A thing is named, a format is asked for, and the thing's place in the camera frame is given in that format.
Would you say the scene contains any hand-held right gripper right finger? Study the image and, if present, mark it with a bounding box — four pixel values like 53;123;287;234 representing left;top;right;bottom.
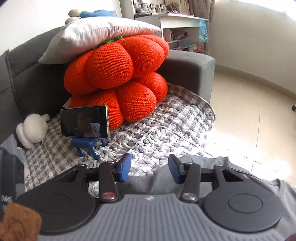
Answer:
169;154;252;202

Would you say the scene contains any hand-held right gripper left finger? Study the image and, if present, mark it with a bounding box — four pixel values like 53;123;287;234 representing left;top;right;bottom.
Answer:
56;153;132;202

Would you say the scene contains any grey t-shirt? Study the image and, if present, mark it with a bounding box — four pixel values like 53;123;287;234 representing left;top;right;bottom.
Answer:
116;155;296;241

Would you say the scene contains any grey checked quilted blanket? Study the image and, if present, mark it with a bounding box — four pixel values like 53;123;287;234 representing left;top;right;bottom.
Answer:
22;82;215;197

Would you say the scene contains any brown fuzzy cuff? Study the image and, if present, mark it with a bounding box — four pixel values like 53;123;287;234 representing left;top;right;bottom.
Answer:
0;202;42;241

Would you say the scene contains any white plush toy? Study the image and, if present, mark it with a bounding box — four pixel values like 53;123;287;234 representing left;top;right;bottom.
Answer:
16;113;50;149

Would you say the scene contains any smartphone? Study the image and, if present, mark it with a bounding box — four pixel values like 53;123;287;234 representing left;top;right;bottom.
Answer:
60;105;110;139

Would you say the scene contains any orange pumpkin cushion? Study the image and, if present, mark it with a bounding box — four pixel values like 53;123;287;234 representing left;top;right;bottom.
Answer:
63;35;169;131

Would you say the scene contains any grey sofa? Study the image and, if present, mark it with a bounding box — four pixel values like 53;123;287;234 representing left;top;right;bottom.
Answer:
0;26;216;145

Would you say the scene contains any white pillow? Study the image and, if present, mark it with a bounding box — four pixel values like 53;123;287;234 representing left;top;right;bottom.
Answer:
38;17;162;65

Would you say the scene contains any light blue patterned bag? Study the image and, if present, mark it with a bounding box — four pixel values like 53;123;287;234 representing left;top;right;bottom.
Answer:
198;18;209;43

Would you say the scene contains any white desk with shelves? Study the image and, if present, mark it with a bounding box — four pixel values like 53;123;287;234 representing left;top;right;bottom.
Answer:
119;0;210;55

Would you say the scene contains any blue plush toy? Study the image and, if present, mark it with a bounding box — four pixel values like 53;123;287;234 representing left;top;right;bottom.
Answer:
65;9;122;25

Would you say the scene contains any beige curtain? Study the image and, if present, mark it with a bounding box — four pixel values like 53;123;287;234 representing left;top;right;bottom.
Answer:
188;0;215;20

